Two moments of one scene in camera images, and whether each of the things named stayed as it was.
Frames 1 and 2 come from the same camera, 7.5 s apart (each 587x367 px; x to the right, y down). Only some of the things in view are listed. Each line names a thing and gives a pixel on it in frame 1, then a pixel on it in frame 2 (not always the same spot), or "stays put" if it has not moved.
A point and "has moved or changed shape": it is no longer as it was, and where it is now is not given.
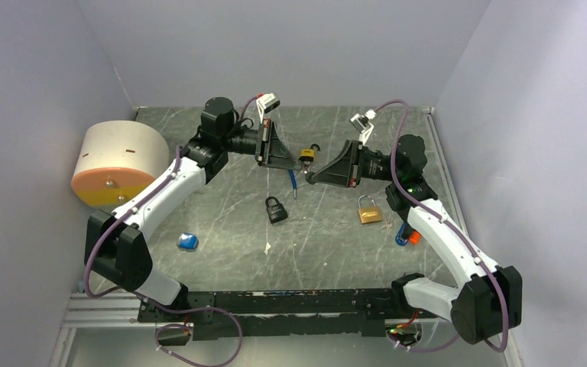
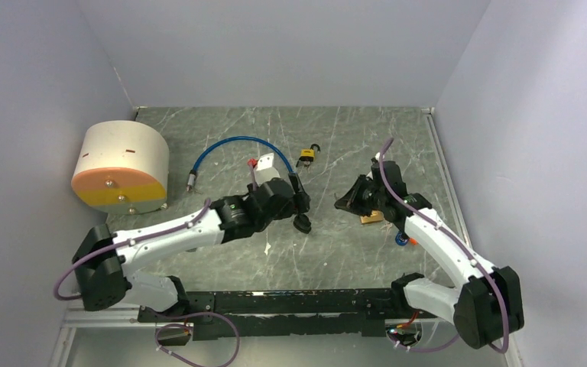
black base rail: [264, 313] stays put
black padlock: [276, 211] has moved or changed shape
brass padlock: [369, 214] stays put
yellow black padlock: [308, 154] stays put
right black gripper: [348, 170] to [351, 201]
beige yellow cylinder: [117, 160] stays put
